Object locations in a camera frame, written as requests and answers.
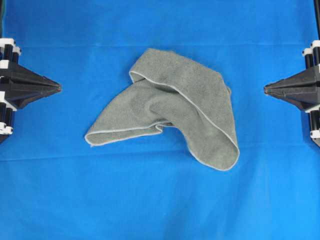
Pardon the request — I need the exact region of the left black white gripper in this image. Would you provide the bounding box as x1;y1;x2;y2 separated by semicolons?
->
0;37;62;144

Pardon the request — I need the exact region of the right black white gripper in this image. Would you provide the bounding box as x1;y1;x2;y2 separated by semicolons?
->
264;40;320;147

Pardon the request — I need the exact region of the large grey-green towel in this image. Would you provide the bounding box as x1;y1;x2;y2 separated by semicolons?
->
84;48;240;171

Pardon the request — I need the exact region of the dark green mat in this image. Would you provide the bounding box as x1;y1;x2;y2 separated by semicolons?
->
0;0;6;38

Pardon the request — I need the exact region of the black pole top right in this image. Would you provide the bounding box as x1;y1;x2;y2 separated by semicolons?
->
313;0;320;39

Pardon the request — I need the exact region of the blue table cloth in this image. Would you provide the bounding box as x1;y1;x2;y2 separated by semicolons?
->
0;0;320;240

